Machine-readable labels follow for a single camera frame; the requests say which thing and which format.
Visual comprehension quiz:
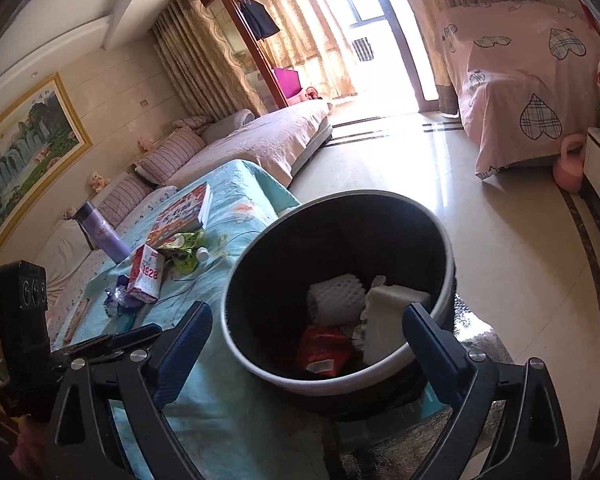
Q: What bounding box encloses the white red carton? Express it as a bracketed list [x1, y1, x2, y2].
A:
[126, 244, 166, 305]

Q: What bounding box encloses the large striped pillow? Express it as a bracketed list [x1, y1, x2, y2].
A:
[139, 127, 206, 186]
[97, 176, 153, 228]

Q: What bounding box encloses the framed landscape painting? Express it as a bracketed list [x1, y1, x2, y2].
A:
[0, 72, 93, 261]

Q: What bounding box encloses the small striped pillow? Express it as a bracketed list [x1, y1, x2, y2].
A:
[172, 115, 216, 133]

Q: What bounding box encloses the pink sofa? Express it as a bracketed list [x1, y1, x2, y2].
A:
[45, 99, 333, 311]

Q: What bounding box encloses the wooden ruler board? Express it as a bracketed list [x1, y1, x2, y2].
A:
[62, 297, 91, 343]

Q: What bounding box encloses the colourful boxed book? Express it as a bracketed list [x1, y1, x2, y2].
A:
[146, 182, 213, 248]

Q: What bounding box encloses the white cushion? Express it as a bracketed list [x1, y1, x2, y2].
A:
[45, 220, 96, 291]

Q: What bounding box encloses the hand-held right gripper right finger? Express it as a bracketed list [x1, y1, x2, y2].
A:
[401, 302, 571, 480]

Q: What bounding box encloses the pink heart-print cloth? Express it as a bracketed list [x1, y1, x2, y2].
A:
[432, 0, 600, 178]

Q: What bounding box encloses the beige patterned curtain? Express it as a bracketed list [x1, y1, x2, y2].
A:
[150, 0, 255, 121]

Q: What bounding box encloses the blue white crumpled wrapper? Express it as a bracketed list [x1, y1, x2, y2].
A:
[102, 282, 141, 317]

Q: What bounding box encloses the black white-rimmed trash bin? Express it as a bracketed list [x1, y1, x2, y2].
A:
[219, 190, 456, 413]

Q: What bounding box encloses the orange-red snack packet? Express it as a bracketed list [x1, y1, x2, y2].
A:
[295, 325, 353, 378]

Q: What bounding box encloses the white foam net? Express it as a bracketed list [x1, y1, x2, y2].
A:
[306, 273, 368, 328]

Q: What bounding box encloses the purple drinking bottle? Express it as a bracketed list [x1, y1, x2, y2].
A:
[75, 201, 130, 264]

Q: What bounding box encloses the magenta chair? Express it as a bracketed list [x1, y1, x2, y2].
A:
[272, 66, 303, 108]

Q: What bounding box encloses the white foam block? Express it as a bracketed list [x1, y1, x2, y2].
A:
[362, 275, 431, 366]

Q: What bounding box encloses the black hanging garment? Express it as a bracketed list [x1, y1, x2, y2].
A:
[239, 0, 280, 40]

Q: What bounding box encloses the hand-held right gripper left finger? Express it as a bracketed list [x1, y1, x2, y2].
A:
[42, 301, 213, 480]

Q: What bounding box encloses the sheer balcony curtain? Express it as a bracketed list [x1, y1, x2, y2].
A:
[230, 0, 361, 106]

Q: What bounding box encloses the green yellow snack pouch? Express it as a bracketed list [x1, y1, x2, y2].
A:
[157, 232, 203, 252]

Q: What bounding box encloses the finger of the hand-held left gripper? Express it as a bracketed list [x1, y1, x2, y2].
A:
[55, 335, 131, 361]
[107, 323, 163, 353]

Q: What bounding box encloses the pink kettlebell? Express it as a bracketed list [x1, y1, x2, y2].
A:
[554, 134, 587, 192]

